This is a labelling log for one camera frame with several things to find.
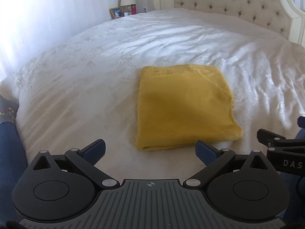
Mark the yellow knit sweater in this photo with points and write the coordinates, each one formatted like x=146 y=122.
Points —
x=181 y=104

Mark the cream tufted headboard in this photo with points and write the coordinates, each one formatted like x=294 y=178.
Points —
x=281 y=16

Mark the red bottle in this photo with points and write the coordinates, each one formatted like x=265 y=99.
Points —
x=133 y=9

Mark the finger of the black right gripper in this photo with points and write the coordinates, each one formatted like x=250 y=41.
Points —
x=267 y=138

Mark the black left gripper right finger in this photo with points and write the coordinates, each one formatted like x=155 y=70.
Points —
x=224 y=169

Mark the wooden picture frame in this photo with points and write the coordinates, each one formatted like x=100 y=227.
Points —
x=116 y=13

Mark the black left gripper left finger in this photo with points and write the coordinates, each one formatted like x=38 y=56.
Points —
x=76 y=169

